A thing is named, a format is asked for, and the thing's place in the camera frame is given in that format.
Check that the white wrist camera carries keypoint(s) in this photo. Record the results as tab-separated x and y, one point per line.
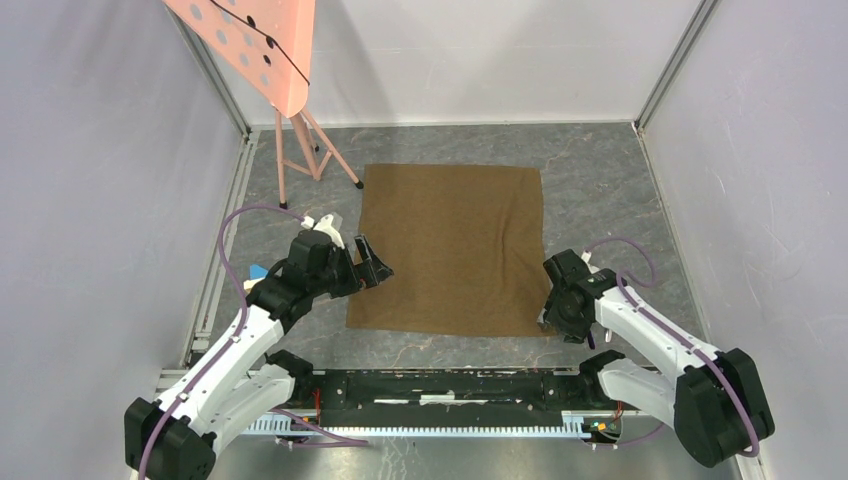
586	257
329	224

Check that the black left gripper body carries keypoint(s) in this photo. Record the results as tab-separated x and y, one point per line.
339	275

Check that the blue white wooden block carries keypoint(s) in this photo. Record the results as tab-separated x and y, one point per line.
256	273

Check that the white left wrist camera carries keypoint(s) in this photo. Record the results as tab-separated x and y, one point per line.
329	224

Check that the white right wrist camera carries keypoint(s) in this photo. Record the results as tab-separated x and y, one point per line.
586	257

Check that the brown cloth napkin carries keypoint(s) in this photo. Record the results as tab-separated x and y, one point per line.
465	243

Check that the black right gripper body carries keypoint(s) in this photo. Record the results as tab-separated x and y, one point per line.
556	312

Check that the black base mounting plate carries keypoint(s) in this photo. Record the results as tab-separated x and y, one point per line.
523	397

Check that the aluminium frame rail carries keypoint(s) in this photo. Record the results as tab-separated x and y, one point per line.
205	306

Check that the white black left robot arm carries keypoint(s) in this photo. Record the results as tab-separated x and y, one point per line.
181	434

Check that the pink music stand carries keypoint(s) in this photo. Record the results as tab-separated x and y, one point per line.
270	43

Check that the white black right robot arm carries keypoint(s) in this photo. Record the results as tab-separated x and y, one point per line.
712	399

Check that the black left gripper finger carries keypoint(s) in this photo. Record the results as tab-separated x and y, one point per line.
372	272
364	250

